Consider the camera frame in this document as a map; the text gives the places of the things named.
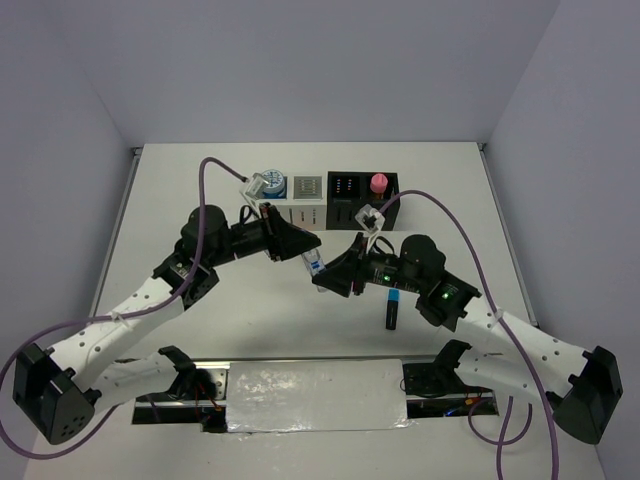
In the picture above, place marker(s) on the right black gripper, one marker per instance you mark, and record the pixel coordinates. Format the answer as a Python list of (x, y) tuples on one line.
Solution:
[(351, 264)]

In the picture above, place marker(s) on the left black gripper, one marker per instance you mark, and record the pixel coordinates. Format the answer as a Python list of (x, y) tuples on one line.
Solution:
[(282, 240)]

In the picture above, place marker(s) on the clear blue-capped glue pen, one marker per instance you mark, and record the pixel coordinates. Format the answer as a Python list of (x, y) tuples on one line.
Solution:
[(313, 262)]

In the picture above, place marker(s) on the blue patterned tape roll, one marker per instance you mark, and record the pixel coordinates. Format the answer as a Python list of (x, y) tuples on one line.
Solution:
[(276, 187)]

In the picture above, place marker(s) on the blue highlighter marker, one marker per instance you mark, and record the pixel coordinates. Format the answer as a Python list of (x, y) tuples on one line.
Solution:
[(392, 309)]

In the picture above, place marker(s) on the pink glue stick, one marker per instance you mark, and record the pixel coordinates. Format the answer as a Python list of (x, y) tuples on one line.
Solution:
[(378, 185)]

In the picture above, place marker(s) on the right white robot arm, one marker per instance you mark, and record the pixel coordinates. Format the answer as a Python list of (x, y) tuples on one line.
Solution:
[(489, 347)]

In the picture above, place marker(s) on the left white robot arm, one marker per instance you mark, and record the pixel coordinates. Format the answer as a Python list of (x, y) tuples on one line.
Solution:
[(62, 387)]

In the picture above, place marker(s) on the white slotted container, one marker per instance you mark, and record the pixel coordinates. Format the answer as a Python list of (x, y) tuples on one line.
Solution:
[(305, 205)]

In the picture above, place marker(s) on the black slotted container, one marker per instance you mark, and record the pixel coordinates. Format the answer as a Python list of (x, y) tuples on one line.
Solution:
[(348, 192)]

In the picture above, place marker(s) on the silver foil covered plate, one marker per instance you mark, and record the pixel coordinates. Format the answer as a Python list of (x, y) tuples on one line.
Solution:
[(315, 396)]

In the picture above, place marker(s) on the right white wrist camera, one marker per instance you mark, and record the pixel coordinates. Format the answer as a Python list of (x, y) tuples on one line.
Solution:
[(370, 220)]

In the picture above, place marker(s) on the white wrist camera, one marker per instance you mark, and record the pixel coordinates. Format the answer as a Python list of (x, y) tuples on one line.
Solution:
[(370, 220), (255, 186)]

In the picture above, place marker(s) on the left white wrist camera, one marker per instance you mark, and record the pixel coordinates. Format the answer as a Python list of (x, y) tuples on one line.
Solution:
[(255, 186)]

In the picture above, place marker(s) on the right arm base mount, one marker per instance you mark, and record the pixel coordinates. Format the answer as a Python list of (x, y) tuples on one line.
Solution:
[(432, 391)]

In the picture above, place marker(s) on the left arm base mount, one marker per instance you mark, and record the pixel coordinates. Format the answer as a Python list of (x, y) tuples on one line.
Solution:
[(203, 404)]

